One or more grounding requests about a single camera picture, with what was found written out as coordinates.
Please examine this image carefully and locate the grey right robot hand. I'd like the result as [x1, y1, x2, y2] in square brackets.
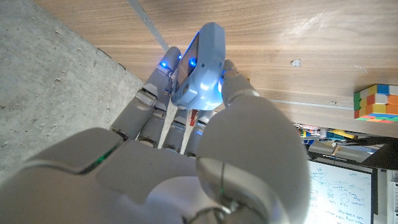
[0, 46, 312, 224]

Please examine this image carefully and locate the blue toy camera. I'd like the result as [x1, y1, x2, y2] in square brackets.
[170, 21, 226, 111]

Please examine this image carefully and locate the multicolour Rubik's cube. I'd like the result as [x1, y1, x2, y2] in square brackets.
[353, 83, 398, 124]

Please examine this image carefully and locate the black-framed whiteboard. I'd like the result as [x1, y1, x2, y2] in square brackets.
[306, 160, 379, 224]

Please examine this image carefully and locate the black computer monitor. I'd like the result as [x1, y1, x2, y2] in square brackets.
[360, 136, 398, 171]

